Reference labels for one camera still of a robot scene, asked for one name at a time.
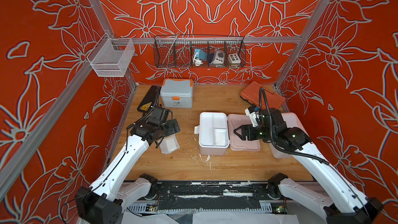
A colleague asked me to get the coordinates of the aluminium frame post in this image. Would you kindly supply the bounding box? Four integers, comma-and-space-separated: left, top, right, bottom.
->
275, 0, 346, 88
76, 0, 139, 88

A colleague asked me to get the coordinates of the black wire wall basket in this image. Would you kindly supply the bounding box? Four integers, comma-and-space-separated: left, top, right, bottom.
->
153, 34, 247, 68

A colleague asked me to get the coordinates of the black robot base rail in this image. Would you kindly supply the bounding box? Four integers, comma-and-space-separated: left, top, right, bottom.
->
157, 180, 271, 200

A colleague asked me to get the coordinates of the pink medicine chest box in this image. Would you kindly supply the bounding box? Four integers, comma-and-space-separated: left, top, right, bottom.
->
194, 112, 261, 156

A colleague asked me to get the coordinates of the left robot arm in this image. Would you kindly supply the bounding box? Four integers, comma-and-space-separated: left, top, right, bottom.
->
75, 106, 180, 224

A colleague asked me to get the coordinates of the white pink first aid kit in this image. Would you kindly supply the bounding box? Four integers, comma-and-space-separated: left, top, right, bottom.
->
269, 110, 312, 159

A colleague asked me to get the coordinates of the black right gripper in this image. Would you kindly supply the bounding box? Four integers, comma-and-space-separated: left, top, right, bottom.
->
232, 124, 276, 143

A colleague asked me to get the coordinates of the aluminium horizontal back rail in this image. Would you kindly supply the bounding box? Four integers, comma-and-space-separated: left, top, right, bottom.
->
111, 36, 301, 46

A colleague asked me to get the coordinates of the white wire mesh basket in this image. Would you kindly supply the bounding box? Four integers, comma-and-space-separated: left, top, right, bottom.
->
88, 38, 135, 77

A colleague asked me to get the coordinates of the blue item in basket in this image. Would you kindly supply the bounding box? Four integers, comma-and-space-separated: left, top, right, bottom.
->
193, 48, 207, 62

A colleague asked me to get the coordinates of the red plastic tool case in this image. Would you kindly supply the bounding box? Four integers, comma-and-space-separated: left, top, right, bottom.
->
239, 80, 286, 110

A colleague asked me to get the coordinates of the aluminium frame post right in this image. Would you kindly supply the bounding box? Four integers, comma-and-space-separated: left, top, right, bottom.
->
275, 0, 346, 88

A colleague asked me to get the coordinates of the grey orange medicine chest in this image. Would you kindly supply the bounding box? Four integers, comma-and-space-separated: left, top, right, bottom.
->
160, 78, 194, 108

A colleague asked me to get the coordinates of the aluminium frame post left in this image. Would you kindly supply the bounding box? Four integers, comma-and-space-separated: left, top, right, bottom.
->
76, 0, 139, 88

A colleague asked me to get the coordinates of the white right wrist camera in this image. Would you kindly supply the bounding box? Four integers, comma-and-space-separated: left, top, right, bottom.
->
245, 105, 261, 127

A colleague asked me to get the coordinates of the white button box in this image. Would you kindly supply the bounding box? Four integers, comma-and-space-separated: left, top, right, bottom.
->
228, 53, 241, 67

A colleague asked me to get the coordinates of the white device with dials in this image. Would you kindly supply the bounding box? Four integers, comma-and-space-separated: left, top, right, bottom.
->
210, 49, 225, 65

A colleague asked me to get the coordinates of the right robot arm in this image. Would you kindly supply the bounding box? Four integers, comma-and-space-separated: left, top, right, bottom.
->
234, 106, 383, 224

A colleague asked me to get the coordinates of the black warning label case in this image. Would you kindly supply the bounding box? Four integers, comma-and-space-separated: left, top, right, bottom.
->
137, 86, 161, 113

